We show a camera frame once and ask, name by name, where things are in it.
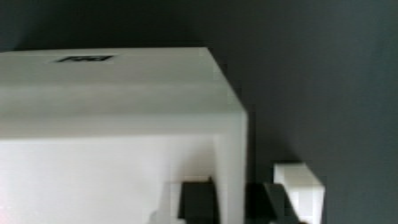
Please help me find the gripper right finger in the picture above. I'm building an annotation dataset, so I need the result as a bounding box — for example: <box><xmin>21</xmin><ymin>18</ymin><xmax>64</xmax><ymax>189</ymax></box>
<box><xmin>247</xmin><ymin>183</ymin><xmax>307</xmax><ymax>224</ymax></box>

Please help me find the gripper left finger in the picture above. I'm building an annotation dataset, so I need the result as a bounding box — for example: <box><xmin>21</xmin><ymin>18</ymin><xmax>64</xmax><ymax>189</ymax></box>
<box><xmin>177</xmin><ymin>179</ymin><xmax>220</xmax><ymax>224</ymax></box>

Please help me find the white drawer cabinet housing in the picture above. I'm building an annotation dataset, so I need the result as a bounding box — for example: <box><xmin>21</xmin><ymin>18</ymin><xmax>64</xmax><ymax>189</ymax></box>
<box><xmin>0</xmin><ymin>48</ymin><xmax>247</xmax><ymax>224</ymax></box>

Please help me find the white right fence rail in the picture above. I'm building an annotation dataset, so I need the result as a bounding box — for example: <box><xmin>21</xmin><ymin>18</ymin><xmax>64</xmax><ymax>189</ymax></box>
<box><xmin>273</xmin><ymin>163</ymin><xmax>325</xmax><ymax>224</ymax></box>

